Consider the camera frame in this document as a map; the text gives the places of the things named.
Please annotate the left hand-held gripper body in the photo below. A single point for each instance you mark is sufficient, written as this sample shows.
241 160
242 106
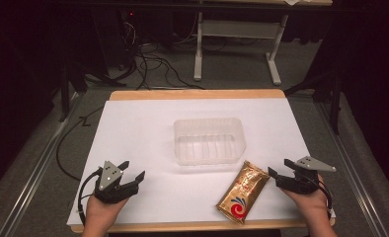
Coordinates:
109 182

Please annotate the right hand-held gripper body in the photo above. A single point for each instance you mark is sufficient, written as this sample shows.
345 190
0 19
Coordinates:
306 177

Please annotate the clear plastic container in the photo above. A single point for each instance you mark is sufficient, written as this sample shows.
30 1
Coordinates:
209 141

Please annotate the gold snack packet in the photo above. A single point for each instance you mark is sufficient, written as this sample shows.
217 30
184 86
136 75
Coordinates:
243 191

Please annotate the white metal desk frame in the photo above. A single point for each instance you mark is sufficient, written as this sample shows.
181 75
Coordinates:
238 29

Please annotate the person's right hand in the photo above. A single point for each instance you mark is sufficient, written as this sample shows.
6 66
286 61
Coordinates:
309 199

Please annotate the person's left hand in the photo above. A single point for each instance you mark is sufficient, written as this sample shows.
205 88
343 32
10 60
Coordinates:
104 208

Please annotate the white paper sheet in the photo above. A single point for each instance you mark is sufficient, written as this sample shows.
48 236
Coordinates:
169 158

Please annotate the black stand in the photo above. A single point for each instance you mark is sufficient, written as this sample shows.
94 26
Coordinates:
327 89
67 82

